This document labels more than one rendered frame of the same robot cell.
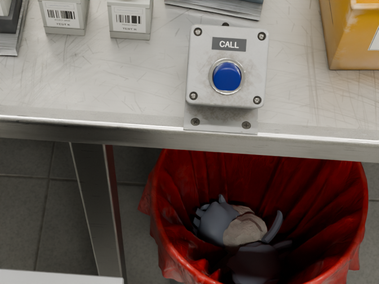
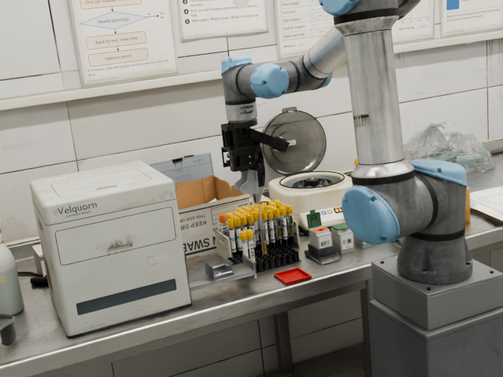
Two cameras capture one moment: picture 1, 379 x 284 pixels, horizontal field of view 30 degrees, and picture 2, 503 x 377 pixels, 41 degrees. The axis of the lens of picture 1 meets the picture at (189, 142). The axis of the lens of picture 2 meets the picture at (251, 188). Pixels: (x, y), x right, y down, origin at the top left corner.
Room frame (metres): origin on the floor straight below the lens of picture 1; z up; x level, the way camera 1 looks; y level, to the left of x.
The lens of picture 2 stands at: (-1.04, 0.93, 1.50)
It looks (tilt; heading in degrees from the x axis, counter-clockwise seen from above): 15 degrees down; 339
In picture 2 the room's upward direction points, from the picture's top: 6 degrees counter-clockwise
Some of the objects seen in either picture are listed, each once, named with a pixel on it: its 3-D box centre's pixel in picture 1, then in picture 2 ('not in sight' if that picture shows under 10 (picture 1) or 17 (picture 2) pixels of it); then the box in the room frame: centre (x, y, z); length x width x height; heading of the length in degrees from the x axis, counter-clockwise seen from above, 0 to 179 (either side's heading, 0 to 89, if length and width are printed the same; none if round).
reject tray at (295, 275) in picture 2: not in sight; (293, 276); (0.36, 0.32, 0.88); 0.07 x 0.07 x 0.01; 2
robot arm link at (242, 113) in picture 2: not in sight; (242, 112); (0.48, 0.36, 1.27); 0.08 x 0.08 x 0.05
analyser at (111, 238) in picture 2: not in sight; (114, 240); (0.48, 0.71, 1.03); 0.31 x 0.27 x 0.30; 92
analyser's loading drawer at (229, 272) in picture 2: not in sight; (210, 274); (0.39, 0.52, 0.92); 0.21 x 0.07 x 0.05; 92
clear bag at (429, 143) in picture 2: not in sight; (424, 151); (0.91, -0.47, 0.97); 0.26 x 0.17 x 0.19; 105
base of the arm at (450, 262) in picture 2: not in sight; (434, 247); (0.05, 0.14, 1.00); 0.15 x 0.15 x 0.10
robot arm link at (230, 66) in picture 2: not in sight; (239, 79); (0.48, 0.36, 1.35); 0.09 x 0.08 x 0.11; 12
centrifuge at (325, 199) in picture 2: not in sight; (315, 199); (0.73, 0.06, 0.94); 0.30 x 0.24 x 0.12; 173
